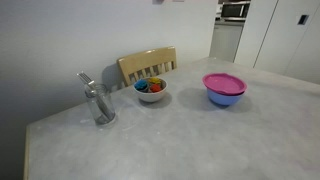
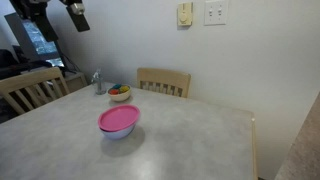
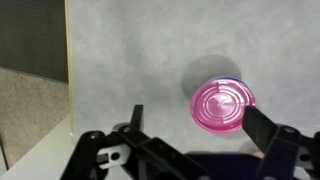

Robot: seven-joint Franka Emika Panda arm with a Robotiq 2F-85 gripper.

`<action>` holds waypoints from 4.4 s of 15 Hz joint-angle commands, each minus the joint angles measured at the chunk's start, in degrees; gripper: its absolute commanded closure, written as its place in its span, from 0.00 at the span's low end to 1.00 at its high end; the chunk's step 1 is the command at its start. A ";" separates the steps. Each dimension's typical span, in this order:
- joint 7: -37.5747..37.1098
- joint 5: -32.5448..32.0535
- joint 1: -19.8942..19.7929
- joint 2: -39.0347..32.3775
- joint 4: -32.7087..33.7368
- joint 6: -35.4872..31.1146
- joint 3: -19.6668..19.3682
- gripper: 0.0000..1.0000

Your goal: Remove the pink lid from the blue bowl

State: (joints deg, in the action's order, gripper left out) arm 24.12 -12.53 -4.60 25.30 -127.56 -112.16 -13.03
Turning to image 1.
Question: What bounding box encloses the red toy piece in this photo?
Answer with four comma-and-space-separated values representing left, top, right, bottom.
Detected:
148, 83, 163, 94

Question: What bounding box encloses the white tall cabinet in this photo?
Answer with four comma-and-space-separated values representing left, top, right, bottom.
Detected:
233, 0, 320, 85

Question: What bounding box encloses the wooden chair back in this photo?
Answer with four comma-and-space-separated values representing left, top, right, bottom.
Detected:
116, 45, 178, 88

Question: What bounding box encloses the blue toy piece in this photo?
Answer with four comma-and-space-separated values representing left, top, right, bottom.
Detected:
134, 79, 149, 92

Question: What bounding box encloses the yellow toy piece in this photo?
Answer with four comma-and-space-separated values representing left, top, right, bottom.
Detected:
147, 77, 163, 86

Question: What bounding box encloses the white ceramic bowl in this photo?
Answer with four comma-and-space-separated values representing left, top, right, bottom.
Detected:
133, 77, 169, 103

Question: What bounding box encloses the blue plastic bowl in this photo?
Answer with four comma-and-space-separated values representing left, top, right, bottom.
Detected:
206, 88, 245, 107

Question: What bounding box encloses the dark cabinet handle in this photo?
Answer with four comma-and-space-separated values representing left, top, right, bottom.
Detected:
297, 14, 310, 26

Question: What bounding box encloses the clear glass jar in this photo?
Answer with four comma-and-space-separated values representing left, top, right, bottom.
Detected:
83, 83, 117, 126

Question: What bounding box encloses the microwave oven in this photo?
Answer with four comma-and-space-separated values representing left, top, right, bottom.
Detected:
220, 0, 251, 22

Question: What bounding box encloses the grey kitchen counter cabinet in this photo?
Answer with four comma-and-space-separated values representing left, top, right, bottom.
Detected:
209, 19, 246, 64

